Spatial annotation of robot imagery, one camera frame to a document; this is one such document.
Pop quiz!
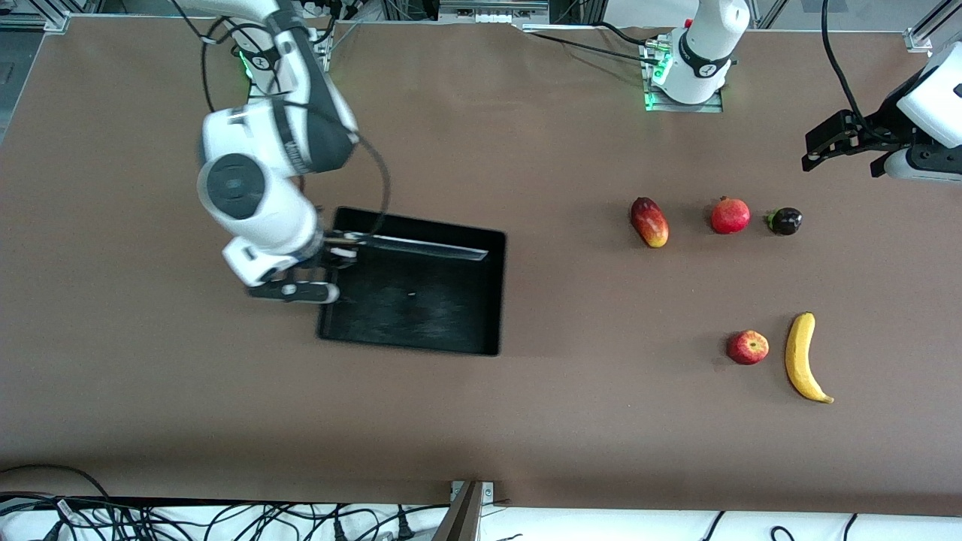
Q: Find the black plastic tray box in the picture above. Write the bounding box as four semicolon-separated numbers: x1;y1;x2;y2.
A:
316;207;507;357

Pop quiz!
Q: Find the yellow banana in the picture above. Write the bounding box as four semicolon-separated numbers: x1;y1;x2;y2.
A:
785;312;835;404

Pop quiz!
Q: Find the red apple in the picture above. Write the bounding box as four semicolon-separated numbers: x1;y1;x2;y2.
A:
727;330;770;366

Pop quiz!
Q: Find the dark purple mangosteen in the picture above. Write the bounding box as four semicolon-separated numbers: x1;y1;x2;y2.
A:
764;207;803;237

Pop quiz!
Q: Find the aluminium corner profile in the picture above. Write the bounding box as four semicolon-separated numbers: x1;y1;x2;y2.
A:
0;0;102;35
906;0;962;53

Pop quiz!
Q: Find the red pomegranate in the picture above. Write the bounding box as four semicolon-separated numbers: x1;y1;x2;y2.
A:
710;196;752;235

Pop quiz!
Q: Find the red yellow mango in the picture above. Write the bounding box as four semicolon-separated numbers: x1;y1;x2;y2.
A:
630;197;670;249

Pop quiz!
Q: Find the brown table cover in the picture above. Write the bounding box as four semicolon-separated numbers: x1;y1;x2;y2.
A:
0;15;962;519

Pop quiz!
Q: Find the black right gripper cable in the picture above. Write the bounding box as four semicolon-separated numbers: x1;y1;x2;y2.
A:
353;131;392;235

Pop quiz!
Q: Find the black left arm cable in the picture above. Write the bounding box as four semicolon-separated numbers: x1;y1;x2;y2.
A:
821;0;903;144

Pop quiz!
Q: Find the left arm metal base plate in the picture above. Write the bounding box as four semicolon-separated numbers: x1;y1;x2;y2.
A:
643;38;724;113

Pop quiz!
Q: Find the black looping right arm cable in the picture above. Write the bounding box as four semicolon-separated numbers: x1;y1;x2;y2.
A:
171;0;249;113

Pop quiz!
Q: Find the black cable on table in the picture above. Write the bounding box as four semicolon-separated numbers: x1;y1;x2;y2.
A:
526;21;662;65

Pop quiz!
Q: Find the black floor cable tangle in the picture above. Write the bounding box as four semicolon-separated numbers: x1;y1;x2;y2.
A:
0;492;452;541

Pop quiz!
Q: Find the aluminium frame rail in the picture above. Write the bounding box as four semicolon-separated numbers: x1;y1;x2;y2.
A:
436;0;551;25

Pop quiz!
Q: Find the metal frame bracket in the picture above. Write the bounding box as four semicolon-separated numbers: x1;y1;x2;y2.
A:
432;479;497;541

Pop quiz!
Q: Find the black arched floor cable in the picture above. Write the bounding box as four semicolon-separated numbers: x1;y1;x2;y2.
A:
0;464;113;503

